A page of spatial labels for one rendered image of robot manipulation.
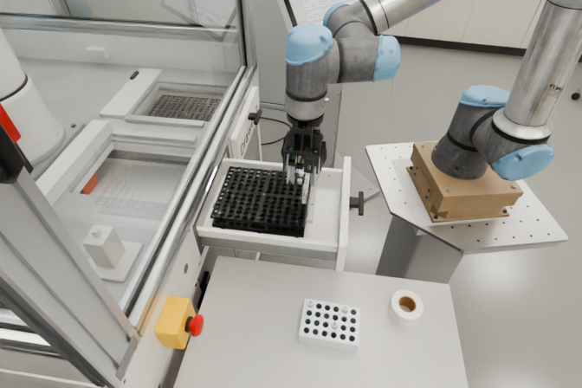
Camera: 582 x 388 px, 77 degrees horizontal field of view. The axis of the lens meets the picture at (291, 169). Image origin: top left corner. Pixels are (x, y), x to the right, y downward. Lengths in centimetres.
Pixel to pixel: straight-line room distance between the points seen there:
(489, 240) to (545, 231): 17
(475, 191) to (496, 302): 98
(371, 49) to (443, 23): 318
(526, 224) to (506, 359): 79
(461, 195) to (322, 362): 54
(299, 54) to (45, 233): 42
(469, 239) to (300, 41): 73
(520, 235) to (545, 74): 50
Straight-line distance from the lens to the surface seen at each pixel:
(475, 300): 195
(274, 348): 87
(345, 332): 85
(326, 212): 97
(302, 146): 71
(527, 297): 208
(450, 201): 106
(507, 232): 118
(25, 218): 44
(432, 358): 91
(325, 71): 63
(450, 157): 108
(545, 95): 86
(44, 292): 49
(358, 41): 66
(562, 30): 81
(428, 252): 130
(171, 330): 75
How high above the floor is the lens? 157
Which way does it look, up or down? 43 degrees down
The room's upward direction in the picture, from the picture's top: straight up
